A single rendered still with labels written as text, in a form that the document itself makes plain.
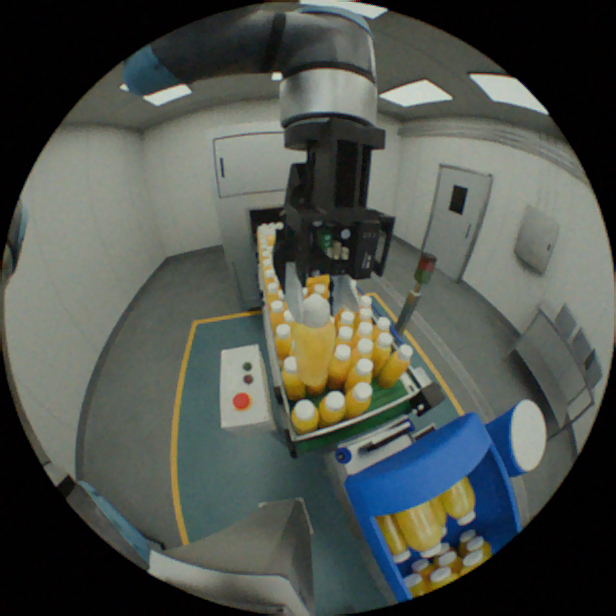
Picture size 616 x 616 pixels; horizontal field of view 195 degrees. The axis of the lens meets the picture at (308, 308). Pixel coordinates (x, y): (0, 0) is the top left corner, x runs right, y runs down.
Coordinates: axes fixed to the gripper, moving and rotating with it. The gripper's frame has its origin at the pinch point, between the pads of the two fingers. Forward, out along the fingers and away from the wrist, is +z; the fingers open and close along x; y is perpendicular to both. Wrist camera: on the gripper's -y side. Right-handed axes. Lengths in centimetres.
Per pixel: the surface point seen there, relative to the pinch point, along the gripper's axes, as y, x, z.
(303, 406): 5.2, -3.4, 21.8
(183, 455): -3, -101, 130
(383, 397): 4.8, 23.7, 40.1
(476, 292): -93, 348, 117
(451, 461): 25.2, 10.6, 7.0
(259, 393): 0.8, -11.8, 20.2
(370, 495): 24.8, 1.0, 13.9
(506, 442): 44, 49, 29
